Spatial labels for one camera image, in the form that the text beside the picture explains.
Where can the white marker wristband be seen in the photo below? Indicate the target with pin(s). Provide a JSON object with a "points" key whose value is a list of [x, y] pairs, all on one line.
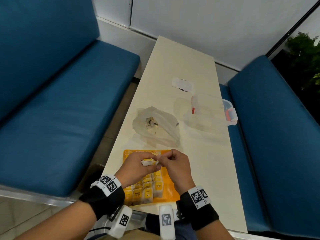
{"points": [[198, 197], [110, 186]]}

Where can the blue sofa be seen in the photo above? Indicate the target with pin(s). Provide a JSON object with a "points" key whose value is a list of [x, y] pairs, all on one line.
{"points": [[275, 147], [62, 102]]}

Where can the bunch of tea bags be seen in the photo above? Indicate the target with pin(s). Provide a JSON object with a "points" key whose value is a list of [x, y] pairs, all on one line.
{"points": [[148, 162]]}

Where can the white paper patch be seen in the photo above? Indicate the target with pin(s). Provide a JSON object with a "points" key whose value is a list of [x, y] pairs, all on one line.
{"points": [[183, 83]]}

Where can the clear plastic bag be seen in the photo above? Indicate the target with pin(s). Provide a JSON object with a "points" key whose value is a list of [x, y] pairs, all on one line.
{"points": [[170, 129]]}

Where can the row of tea bags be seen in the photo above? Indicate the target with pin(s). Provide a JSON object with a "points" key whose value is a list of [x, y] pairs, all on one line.
{"points": [[147, 192]]}

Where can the person's left hand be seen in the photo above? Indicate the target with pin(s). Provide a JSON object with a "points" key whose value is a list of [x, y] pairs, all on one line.
{"points": [[132, 169]]}

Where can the person's beige shirt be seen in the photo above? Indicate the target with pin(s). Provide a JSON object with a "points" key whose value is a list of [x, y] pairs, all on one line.
{"points": [[132, 236]]}

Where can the black metal pole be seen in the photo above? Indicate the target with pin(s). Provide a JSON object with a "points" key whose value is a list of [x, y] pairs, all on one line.
{"points": [[292, 28]]}

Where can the person's right hand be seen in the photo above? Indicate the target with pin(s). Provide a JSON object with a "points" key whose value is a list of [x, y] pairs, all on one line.
{"points": [[180, 172]]}

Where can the yellow tray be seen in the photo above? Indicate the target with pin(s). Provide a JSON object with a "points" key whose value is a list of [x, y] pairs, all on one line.
{"points": [[170, 192]]}

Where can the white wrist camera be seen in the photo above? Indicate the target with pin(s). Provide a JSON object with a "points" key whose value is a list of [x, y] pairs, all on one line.
{"points": [[167, 222], [122, 219]]}

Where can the person's left forearm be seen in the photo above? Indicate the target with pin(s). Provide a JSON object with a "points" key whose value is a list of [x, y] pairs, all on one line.
{"points": [[75, 217]]}

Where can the clear box with red latches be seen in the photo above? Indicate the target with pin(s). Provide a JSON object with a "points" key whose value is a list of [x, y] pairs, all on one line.
{"points": [[210, 114]]}

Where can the person's right forearm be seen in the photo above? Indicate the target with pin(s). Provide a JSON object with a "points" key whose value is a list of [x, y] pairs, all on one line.
{"points": [[202, 217]]}

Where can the green leafy plant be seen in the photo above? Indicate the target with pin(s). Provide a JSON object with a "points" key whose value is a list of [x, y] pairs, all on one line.
{"points": [[302, 52]]}

